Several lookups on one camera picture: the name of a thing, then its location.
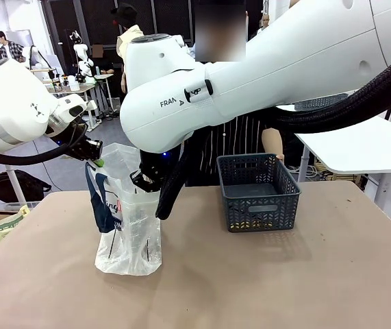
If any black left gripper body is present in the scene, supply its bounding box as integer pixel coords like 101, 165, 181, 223
55, 117, 103, 162

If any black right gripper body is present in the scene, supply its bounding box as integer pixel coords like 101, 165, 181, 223
129, 149, 168, 193

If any translucent white bag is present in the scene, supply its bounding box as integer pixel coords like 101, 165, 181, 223
84, 143, 164, 277

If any dark grey plastic lattice basket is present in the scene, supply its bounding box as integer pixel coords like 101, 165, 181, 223
216, 153, 301, 233

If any person's left forearm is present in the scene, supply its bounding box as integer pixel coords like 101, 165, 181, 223
261, 127, 285, 157

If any black bag on floor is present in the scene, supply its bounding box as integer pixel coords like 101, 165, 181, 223
0, 169, 53, 204

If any green and white paper bag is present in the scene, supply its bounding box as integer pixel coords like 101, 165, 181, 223
0, 205, 31, 246

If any background work desk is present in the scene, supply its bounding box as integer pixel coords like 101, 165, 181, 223
48, 73, 114, 128

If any white stand pole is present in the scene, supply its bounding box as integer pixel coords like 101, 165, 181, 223
4, 164, 28, 206

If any person in black striped shirt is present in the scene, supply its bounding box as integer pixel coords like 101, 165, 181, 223
183, 0, 297, 188

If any seated person in dark top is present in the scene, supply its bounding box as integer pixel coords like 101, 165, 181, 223
91, 43, 116, 75

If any yellow packet inside basket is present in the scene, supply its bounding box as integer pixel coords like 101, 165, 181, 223
231, 222, 275, 230

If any person in plaid shirt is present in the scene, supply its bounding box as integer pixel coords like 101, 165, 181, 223
0, 30, 25, 63

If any mannequin, cream jacket, black hat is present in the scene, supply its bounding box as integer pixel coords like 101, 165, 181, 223
110, 2, 145, 97

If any wooden rack under table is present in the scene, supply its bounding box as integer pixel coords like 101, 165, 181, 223
313, 154, 363, 182

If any bald mannequin head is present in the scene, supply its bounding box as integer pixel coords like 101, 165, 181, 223
260, 13, 273, 36

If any white side table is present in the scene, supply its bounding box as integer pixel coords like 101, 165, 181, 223
294, 102, 391, 206

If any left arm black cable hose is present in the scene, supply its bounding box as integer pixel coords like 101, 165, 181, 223
0, 122, 90, 167

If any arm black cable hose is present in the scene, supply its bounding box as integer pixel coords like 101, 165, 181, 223
155, 46, 391, 221
0, 122, 90, 167

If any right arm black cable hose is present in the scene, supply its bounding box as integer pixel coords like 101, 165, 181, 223
155, 46, 391, 221

